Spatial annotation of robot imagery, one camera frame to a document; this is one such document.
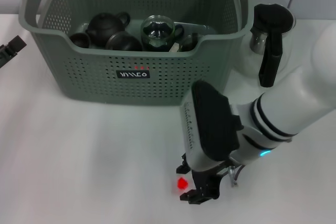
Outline grey perforated storage bin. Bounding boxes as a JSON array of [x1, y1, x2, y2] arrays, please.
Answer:
[[17, 0, 254, 105]]

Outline glass pitcher black handle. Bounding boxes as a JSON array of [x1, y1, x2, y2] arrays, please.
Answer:
[[235, 3, 297, 88]]

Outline black clay teapot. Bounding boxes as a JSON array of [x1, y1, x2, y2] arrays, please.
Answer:
[[86, 11, 131, 48]]

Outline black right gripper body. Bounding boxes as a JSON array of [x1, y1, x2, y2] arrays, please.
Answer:
[[191, 161, 229, 200]]

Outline small bright red brick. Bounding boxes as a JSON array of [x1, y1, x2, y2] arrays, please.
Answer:
[[177, 177, 189, 190]]

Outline small black clay teacup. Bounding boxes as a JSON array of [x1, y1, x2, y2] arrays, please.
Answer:
[[69, 32, 92, 49]]

